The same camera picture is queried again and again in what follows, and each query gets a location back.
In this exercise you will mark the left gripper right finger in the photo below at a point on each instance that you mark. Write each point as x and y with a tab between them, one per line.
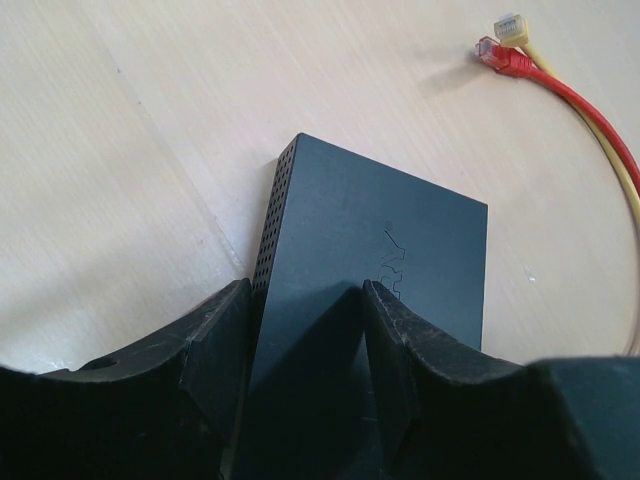
448	411

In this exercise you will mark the black network switch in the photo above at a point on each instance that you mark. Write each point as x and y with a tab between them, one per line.
334	220

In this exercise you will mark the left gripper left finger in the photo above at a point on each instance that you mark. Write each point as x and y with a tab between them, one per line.
163	407

